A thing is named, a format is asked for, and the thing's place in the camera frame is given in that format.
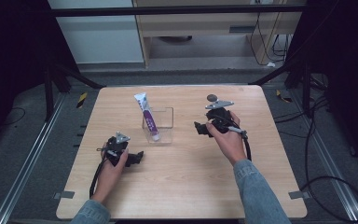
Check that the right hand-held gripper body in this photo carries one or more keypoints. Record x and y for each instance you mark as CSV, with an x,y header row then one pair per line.
x,y
220,116

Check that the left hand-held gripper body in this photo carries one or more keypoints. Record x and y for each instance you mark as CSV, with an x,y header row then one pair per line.
x,y
117,149

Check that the clear plastic box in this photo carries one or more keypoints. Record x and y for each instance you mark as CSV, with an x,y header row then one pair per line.
x,y
163,126

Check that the white toothpaste tube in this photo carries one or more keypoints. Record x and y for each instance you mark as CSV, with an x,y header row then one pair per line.
x,y
148,116

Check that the person's left hand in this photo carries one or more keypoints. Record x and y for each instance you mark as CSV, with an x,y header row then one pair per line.
x,y
110,177

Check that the person's right hand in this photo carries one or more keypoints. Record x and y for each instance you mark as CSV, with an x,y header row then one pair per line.
x,y
230,143

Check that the dark round disc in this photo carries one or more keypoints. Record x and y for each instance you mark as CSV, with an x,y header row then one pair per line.
x,y
212,98

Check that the yellow black tape strip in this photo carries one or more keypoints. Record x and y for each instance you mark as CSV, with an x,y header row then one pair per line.
x,y
81,100
283,97

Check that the grey tape piece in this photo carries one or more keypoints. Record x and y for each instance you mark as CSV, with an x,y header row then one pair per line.
x,y
299,195
64,195

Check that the black metal stand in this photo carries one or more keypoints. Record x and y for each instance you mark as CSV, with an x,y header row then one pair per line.
x,y
306,84
51,90

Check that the wooden desk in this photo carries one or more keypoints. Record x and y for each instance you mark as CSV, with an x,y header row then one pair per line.
x,y
199,26

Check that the white cabinet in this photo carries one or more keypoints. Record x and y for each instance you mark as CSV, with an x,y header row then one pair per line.
x,y
96,37

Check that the aluminium floor rail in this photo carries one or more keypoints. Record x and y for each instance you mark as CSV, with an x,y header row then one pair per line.
x,y
24,161
326,155

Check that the black horizontal frame bar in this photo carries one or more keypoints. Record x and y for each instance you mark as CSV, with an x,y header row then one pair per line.
x,y
167,11

